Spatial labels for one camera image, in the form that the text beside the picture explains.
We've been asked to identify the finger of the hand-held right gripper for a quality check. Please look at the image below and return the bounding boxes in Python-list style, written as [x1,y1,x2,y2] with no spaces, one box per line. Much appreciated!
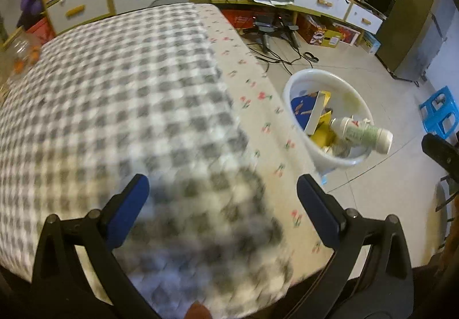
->
[422,133,459,176]

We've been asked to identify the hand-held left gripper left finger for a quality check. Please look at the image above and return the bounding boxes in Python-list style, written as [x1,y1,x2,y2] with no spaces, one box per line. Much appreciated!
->
[30,174,162,319]

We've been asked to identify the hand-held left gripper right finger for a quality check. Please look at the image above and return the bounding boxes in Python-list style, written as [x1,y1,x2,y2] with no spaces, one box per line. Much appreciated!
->
[287,175,417,319]

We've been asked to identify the yellow plastic bag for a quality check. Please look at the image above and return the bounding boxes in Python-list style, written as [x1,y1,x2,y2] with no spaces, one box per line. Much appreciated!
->
[310,90,339,148]

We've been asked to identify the white bottle green label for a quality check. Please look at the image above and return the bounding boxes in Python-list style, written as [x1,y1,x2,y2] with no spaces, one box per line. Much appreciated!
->
[330,116,394,155]

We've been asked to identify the large blue cardboard box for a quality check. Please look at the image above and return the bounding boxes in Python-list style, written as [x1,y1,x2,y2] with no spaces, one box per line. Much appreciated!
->
[290,90,328,133]

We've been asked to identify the white plastic basin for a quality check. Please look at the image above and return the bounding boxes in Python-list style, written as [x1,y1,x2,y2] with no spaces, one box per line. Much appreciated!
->
[283,68,374,176]

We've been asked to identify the person's left hand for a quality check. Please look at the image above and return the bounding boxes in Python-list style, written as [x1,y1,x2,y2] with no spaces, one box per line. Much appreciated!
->
[188,302,212,319]

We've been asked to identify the blue plastic stool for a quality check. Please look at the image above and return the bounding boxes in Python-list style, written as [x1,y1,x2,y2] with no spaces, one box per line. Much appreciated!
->
[419,86,459,142]

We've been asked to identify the grey white checked blanket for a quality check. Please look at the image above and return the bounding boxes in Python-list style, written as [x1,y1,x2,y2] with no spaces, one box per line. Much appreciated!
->
[0,2,295,319]

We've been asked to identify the dark grey refrigerator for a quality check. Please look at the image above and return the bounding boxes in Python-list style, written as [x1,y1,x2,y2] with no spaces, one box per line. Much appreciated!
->
[373,0,449,81]

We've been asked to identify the cream cherry print tablecloth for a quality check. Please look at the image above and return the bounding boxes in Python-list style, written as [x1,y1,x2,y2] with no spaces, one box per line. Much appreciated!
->
[194,3,334,284]

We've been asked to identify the red cardboard box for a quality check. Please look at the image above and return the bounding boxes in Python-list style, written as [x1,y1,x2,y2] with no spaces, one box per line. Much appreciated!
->
[333,23,363,45]

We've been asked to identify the colourful cardboard box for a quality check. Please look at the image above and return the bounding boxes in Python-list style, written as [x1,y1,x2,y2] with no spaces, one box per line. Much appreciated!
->
[308,16,343,49]

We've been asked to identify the black pedal device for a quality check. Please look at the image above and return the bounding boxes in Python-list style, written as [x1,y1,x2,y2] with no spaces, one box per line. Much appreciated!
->
[253,14,300,52]

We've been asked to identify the round glass jar wooden lid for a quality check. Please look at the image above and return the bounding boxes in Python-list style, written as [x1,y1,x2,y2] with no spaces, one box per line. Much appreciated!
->
[0,27,42,79]

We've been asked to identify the red storage box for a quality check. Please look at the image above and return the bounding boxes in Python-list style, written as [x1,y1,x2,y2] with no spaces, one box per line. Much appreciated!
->
[27,18,56,44]

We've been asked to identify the red crate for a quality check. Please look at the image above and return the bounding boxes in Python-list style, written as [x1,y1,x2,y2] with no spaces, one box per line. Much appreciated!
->
[220,7,259,31]

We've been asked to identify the purple plush toy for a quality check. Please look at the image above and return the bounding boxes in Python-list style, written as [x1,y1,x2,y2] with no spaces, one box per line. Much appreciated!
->
[18,0,45,29]

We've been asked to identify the white drawer wooden handle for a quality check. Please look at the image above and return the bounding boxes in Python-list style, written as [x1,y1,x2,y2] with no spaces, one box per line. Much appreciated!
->
[293,0,352,21]
[346,4,384,35]

